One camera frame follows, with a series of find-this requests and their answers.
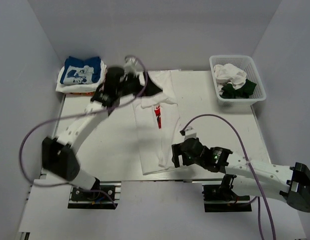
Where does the white folded shirt in stack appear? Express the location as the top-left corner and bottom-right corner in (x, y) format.
(56, 61), (107, 94)

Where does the white t shirt red print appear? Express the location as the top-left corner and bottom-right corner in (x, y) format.
(132, 70), (183, 175)

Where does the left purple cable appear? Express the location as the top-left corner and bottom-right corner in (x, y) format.
(20, 54), (148, 187)

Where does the purple cable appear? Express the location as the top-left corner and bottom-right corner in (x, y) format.
(179, 113), (277, 240)
(20, 54), (148, 187)

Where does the orange shirt under stack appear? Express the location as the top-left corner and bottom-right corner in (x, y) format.
(69, 92), (95, 96)

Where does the dark green shirt in basket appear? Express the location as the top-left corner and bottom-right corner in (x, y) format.
(219, 79), (257, 99)

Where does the white shirt in basket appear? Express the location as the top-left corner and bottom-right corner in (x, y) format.
(213, 63), (247, 90)

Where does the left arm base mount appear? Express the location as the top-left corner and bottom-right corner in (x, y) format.
(68, 182), (121, 210)

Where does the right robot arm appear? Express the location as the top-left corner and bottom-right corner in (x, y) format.
(172, 138), (310, 213)

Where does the white plastic basket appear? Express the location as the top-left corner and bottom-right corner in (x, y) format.
(209, 55), (266, 107)

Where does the blue printed t shirt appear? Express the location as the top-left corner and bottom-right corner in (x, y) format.
(60, 56), (101, 85)

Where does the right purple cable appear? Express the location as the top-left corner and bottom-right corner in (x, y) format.
(179, 113), (277, 240)

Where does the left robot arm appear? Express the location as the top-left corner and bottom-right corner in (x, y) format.
(42, 66), (163, 193)

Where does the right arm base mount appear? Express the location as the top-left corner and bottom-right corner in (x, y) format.
(202, 174), (257, 213)

